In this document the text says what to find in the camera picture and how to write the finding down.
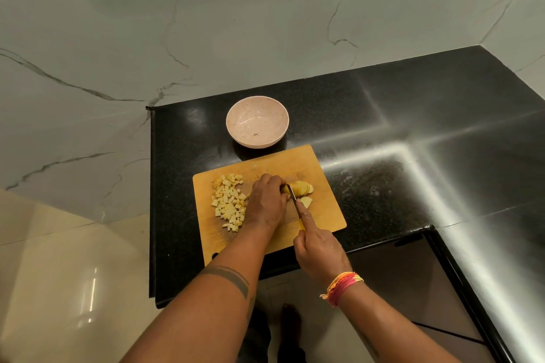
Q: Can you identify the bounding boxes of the pink speckled bowl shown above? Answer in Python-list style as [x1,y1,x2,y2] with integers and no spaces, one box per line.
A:
[225,96,290,150]

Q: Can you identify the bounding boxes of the person's left forearm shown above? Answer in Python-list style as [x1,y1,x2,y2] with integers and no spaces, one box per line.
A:
[121,224,282,363]

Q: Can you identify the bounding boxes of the person's left hand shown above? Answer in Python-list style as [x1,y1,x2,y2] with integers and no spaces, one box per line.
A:
[243,173,290,234]

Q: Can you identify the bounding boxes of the pile of diced potato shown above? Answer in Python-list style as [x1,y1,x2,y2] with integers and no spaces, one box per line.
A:
[211,173,249,233]

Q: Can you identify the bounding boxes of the yellow handled kitchen knife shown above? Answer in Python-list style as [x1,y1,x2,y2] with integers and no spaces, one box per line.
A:
[286,183,307,233]

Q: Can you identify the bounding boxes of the person's foot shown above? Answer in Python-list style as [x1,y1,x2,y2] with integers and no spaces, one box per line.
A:
[279,303,307,363]

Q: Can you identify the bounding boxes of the yellow potato half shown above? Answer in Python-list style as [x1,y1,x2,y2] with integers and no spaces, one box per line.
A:
[280,180,312,199]

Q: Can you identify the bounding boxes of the wooden cutting board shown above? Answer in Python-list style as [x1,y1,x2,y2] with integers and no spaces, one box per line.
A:
[192,144,348,268]

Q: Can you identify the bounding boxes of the person's right hand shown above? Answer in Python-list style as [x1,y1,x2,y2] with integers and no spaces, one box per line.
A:
[292,199,353,289]

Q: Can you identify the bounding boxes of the red orange thread bracelet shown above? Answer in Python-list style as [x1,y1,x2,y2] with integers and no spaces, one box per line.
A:
[319,271,365,308]

